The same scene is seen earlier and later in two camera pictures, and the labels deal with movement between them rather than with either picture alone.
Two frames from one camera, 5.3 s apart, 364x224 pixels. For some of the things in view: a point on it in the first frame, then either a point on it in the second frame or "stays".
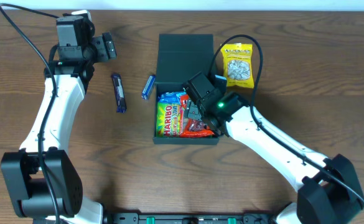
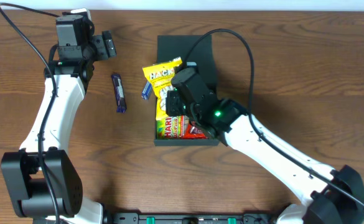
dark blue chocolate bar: (121, 103) stays
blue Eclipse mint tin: (148, 87) stays
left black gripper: (109, 45) stays
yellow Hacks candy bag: (238, 66) -> (160, 75)
